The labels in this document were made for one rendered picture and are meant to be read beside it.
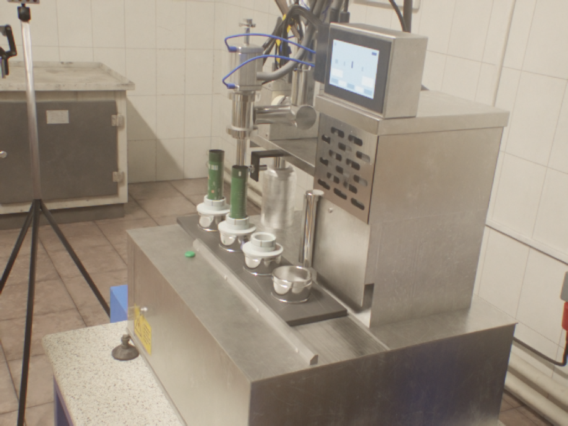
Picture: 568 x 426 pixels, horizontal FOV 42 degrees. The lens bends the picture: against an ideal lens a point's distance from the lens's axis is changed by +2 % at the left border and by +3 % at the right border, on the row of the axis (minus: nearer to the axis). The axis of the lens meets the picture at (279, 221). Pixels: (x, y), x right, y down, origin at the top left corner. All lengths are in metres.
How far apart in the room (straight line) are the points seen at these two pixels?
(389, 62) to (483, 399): 0.60
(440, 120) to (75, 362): 0.89
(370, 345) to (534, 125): 1.79
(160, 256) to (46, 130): 2.83
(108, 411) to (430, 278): 0.64
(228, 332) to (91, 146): 3.18
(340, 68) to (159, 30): 3.87
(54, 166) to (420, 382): 3.27
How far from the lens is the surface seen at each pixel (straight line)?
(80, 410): 1.43
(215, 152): 1.43
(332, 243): 1.17
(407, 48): 1.02
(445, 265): 1.20
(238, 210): 1.33
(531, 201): 2.81
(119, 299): 2.13
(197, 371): 1.19
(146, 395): 1.45
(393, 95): 1.02
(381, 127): 1.02
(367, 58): 1.05
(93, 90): 4.17
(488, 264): 3.00
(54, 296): 3.52
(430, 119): 1.07
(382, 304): 1.15
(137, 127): 5.00
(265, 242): 1.24
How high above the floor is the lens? 1.57
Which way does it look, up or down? 21 degrees down
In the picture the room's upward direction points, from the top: 4 degrees clockwise
